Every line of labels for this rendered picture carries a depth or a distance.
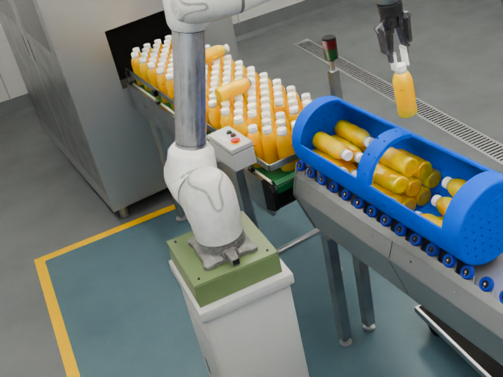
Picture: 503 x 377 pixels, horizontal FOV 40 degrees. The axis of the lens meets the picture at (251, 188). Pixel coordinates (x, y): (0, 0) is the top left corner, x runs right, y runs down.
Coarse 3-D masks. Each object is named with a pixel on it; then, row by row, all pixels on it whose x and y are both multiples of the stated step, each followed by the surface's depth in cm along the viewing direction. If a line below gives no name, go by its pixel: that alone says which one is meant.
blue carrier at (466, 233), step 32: (320, 128) 271; (384, 128) 258; (320, 160) 253; (448, 160) 233; (448, 192) 236; (480, 192) 197; (416, 224) 215; (448, 224) 201; (480, 224) 202; (480, 256) 208
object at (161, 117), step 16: (144, 96) 386; (144, 112) 400; (160, 112) 372; (160, 128) 393; (160, 144) 408; (256, 176) 291; (256, 192) 298; (272, 192) 282; (288, 192) 312; (176, 208) 433; (272, 208) 289; (256, 224) 326; (304, 240) 347
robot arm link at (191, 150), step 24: (168, 0) 198; (168, 24) 204; (192, 24) 201; (192, 48) 206; (192, 72) 209; (192, 96) 212; (192, 120) 216; (192, 144) 219; (168, 168) 225; (192, 168) 220
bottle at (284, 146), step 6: (276, 138) 283; (282, 138) 281; (288, 138) 282; (276, 144) 284; (282, 144) 282; (288, 144) 282; (282, 150) 283; (288, 150) 283; (282, 156) 285; (294, 162) 288; (282, 168) 289; (288, 168) 288; (294, 168) 289
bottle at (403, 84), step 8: (408, 72) 226; (392, 80) 229; (400, 80) 226; (408, 80) 226; (400, 88) 227; (408, 88) 227; (400, 96) 229; (408, 96) 229; (400, 104) 231; (408, 104) 230; (416, 104) 233; (400, 112) 233; (408, 112) 232; (416, 112) 233
